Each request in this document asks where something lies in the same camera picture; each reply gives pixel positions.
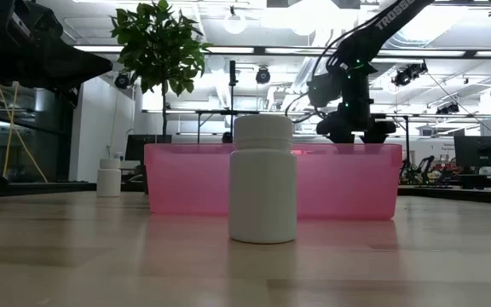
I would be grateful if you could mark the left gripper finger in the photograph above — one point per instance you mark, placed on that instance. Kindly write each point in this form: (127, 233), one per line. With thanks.
(24, 34)
(73, 81)

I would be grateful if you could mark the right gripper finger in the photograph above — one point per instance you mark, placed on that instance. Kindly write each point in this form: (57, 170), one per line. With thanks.
(335, 130)
(377, 133)

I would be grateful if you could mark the white pill bottle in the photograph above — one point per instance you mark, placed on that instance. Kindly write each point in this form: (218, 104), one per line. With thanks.
(109, 179)
(262, 192)

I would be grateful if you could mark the small black robot arm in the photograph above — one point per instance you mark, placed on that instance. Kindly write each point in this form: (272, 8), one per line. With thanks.
(422, 166)

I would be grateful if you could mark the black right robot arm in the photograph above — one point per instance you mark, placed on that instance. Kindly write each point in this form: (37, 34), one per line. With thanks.
(382, 30)

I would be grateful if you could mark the pink translucent plastic basket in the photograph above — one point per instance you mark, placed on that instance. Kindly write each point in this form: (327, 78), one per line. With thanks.
(186, 183)

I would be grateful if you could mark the person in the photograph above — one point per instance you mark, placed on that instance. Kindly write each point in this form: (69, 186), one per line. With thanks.
(454, 165)
(227, 137)

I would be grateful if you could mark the green leafy plant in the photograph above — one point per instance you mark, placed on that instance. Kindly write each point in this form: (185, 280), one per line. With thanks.
(160, 42)

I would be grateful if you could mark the black computer monitor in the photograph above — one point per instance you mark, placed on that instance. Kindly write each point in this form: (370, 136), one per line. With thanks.
(143, 147)
(480, 151)

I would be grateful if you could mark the black tripod stand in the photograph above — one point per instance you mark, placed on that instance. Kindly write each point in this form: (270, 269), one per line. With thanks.
(232, 72)

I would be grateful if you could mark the long ceiling light strip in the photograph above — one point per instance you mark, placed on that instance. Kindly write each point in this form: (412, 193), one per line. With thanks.
(237, 50)

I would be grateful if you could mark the black tall desk frame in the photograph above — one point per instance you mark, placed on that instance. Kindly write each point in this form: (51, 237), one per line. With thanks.
(406, 140)
(228, 112)

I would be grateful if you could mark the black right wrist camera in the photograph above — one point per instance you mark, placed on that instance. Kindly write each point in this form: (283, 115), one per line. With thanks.
(324, 90)

